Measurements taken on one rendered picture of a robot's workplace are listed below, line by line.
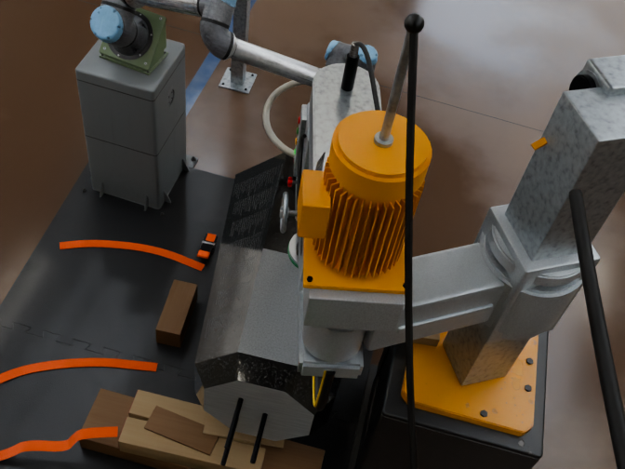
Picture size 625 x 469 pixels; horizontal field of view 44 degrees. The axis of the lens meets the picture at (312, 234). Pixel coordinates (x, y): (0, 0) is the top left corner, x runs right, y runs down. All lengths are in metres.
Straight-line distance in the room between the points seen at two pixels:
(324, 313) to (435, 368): 1.05
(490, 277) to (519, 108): 3.08
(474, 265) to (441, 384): 0.68
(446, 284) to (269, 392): 0.88
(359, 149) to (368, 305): 0.45
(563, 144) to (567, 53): 3.92
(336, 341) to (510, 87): 3.55
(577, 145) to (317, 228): 0.71
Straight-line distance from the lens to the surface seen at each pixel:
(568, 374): 4.16
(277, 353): 2.88
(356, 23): 5.74
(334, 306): 1.99
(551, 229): 2.26
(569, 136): 2.13
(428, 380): 2.96
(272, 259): 3.12
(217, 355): 2.95
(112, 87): 3.81
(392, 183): 1.71
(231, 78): 5.06
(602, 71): 2.22
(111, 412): 3.54
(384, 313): 2.02
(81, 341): 3.86
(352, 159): 1.72
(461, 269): 2.40
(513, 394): 3.04
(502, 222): 2.43
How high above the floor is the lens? 3.29
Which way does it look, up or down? 50 degrees down
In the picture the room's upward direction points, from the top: 11 degrees clockwise
